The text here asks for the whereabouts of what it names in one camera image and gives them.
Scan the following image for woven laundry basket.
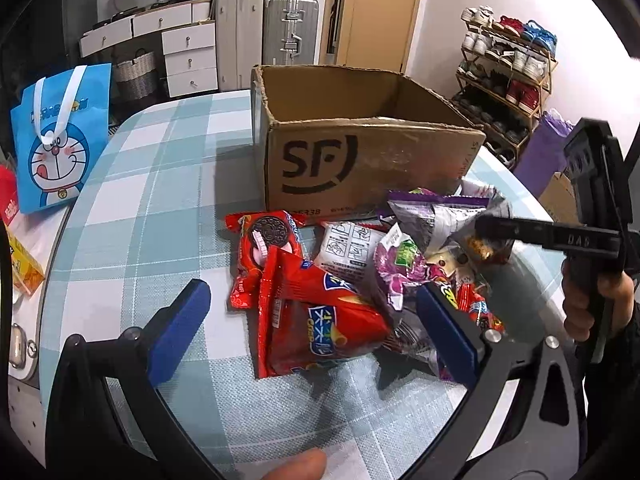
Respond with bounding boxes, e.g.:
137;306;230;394
113;49;160;104

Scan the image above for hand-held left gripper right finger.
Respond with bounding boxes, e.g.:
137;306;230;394
414;283;587;480

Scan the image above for red striped candy packet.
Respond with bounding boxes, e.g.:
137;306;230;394
434;279;507;335

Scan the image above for white snack packet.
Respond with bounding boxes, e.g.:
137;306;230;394
312;220;387;287

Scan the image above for purple bag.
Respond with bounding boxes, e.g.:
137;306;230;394
514;109;577;197

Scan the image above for cream suitcase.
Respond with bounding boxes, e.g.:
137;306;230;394
215;0;265;92

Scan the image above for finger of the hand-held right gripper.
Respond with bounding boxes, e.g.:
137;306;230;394
473;214;624;258

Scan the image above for wooden door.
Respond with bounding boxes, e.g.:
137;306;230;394
344;0;427;74

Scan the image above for red box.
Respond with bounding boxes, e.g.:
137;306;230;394
0;166;22;227

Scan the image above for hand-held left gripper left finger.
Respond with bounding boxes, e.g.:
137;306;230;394
46;279;212;480

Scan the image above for person's left hand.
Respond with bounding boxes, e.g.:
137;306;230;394
259;448;329;480

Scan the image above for checked tablecloth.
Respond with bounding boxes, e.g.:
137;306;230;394
37;89;577;480

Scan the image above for silver purple snack packet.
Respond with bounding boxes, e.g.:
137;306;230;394
379;186;512;257

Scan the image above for printed cardboard box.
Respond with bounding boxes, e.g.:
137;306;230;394
539;172;584;226

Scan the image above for red cookie packet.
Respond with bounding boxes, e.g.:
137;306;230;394
224;210;312;312

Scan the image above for red chips bag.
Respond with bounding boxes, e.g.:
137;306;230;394
257;247;394;379

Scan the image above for grey black snack packet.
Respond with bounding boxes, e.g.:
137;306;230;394
384;304;452;377

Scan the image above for yellow box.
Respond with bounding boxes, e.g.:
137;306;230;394
4;231;47;297

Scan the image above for silver suitcase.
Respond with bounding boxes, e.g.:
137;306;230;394
263;0;320;67

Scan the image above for rows of assorted shoes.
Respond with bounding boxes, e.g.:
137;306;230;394
457;6;557;161

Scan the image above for white device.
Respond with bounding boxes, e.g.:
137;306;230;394
7;319;42;387

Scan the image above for wooden shoe rack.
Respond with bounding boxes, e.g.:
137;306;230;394
452;7;559;167

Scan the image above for blue cartoon gift bag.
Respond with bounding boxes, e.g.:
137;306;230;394
10;63;112;214

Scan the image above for brown cardboard box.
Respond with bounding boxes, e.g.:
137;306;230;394
250;64;487;222

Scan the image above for white drawer cabinet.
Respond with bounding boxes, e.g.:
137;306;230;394
78;0;219;99

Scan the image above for person's right hand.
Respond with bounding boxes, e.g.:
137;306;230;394
560;259;636;342

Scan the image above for brown nut snack packet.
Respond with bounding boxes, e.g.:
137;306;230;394
464;229;517;267

